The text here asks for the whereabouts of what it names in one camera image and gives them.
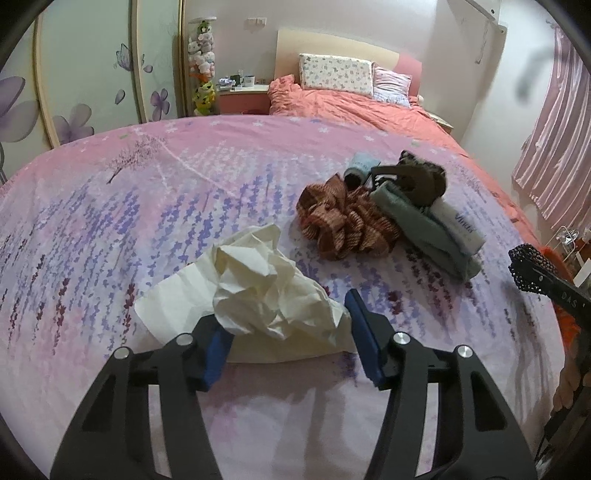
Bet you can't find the white tube with blue text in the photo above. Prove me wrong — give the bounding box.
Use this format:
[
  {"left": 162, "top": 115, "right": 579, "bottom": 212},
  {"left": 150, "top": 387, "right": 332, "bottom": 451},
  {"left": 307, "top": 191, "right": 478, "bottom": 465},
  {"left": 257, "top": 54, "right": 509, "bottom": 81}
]
[{"left": 430, "top": 198, "right": 485, "bottom": 255}]

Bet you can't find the white tissue paper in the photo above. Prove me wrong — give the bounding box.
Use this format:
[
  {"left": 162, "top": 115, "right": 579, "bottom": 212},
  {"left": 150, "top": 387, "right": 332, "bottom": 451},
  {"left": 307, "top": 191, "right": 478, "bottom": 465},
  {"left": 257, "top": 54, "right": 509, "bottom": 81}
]
[{"left": 134, "top": 224, "right": 356, "bottom": 364}]

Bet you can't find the pink left nightstand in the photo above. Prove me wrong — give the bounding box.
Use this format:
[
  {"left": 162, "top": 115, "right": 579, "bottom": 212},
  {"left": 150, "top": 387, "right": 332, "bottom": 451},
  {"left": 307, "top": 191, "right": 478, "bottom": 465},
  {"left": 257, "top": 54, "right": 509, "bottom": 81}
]
[{"left": 217, "top": 85, "right": 270, "bottom": 115}]

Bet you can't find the hanging plush toy organizer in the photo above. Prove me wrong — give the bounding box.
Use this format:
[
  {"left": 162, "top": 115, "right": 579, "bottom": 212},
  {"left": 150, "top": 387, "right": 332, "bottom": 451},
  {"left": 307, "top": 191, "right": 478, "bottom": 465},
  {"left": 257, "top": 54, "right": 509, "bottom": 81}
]
[{"left": 187, "top": 17, "right": 215, "bottom": 116}]

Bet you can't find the black floral scrunchie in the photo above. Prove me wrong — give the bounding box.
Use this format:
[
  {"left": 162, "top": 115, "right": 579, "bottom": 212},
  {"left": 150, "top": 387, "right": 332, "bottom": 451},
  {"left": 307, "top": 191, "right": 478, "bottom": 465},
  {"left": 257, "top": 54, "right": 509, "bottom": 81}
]
[{"left": 399, "top": 150, "right": 447, "bottom": 186}]

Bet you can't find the light blue cream tube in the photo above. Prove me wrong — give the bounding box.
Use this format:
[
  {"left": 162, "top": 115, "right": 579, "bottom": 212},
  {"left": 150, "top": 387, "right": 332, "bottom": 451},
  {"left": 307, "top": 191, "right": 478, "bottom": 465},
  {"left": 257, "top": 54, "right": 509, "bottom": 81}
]
[{"left": 344, "top": 152, "right": 381, "bottom": 191}]

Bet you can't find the coral red bed duvet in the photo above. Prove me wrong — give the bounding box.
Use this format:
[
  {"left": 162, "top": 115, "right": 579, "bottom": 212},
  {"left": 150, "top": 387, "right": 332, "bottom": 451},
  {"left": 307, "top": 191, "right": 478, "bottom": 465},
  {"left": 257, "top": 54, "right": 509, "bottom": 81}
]
[{"left": 267, "top": 74, "right": 541, "bottom": 246}]

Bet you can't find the pink satin curtain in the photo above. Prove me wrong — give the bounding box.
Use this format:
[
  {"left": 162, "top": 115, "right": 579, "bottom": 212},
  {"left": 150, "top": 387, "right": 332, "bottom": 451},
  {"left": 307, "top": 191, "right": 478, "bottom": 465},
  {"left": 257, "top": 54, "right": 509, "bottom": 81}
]
[{"left": 512, "top": 28, "right": 591, "bottom": 229}]

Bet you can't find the orange plastic laundry basket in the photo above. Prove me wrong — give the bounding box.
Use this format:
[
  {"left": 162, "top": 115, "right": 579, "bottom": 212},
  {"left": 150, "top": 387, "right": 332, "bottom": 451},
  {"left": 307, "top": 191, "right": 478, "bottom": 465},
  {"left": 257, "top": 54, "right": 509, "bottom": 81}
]
[{"left": 540, "top": 246, "right": 581, "bottom": 351}]

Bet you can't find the floral white pillow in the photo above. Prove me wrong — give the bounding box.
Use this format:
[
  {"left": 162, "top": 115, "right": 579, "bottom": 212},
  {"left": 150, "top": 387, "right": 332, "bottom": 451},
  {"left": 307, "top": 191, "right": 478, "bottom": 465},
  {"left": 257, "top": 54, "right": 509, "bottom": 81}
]
[{"left": 298, "top": 53, "right": 374, "bottom": 97}]

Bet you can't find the sliding floral wardrobe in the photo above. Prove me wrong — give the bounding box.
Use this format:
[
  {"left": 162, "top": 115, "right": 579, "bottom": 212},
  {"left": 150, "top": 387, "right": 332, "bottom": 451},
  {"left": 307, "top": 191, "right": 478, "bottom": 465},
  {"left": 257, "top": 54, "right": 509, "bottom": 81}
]
[{"left": 1, "top": 1, "right": 186, "bottom": 181}]

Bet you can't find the teal green sock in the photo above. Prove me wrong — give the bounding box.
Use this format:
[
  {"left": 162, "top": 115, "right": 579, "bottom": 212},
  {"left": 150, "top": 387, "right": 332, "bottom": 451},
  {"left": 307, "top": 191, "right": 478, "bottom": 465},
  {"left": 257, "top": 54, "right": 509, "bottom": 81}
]
[{"left": 370, "top": 181, "right": 481, "bottom": 282}]

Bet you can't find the brown hair claw clip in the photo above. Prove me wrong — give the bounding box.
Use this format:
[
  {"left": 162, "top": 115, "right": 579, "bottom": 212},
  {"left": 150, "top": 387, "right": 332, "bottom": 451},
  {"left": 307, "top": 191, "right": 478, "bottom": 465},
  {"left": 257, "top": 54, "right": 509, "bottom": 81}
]
[{"left": 370, "top": 162, "right": 447, "bottom": 208}]

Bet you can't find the striped pink pillow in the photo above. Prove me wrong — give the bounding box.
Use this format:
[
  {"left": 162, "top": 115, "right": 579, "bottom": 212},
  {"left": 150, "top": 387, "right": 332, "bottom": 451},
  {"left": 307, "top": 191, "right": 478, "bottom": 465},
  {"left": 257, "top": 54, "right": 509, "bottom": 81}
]
[{"left": 373, "top": 64, "right": 413, "bottom": 108}]

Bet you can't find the beige pink headboard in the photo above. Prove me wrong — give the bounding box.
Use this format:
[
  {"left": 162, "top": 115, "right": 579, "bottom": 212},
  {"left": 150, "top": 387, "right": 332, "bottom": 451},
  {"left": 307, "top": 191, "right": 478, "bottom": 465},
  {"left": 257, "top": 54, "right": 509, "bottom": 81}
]
[{"left": 273, "top": 28, "right": 423, "bottom": 97}]

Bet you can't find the right nightstand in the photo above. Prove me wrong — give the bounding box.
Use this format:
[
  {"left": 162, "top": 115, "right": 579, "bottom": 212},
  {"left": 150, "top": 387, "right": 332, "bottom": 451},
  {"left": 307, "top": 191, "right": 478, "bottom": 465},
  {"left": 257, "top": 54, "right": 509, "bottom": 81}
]
[{"left": 429, "top": 112, "right": 454, "bottom": 135}]

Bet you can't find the white wall air conditioner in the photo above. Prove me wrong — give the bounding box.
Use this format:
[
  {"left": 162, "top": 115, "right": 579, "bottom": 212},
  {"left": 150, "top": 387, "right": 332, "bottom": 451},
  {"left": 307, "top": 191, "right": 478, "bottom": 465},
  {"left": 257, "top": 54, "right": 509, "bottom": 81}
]
[{"left": 449, "top": 0, "right": 507, "bottom": 35}]

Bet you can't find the wall power outlet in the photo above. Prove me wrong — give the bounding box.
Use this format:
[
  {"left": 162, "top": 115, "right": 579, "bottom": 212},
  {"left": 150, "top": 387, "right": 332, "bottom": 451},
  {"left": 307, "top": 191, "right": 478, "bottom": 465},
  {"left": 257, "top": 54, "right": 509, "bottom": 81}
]
[{"left": 246, "top": 17, "right": 267, "bottom": 26}]

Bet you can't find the orange striped scrunchie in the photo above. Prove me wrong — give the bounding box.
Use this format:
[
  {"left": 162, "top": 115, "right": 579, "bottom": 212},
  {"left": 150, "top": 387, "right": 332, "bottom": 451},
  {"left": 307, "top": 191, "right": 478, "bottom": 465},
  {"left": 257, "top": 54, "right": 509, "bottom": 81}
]
[{"left": 297, "top": 174, "right": 401, "bottom": 261}]

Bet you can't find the white wire rack shelf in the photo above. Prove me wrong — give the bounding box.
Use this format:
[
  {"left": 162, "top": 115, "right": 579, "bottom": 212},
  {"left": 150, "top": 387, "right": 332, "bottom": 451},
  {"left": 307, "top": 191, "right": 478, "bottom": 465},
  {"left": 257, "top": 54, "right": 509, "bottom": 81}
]
[{"left": 555, "top": 226, "right": 590, "bottom": 277}]

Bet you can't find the white mug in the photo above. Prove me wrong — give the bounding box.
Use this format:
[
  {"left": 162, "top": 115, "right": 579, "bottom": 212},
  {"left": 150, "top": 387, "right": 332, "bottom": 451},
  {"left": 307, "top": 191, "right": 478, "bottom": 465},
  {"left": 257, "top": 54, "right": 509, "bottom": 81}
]
[{"left": 242, "top": 75, "right": 256, "bottom": 88}]

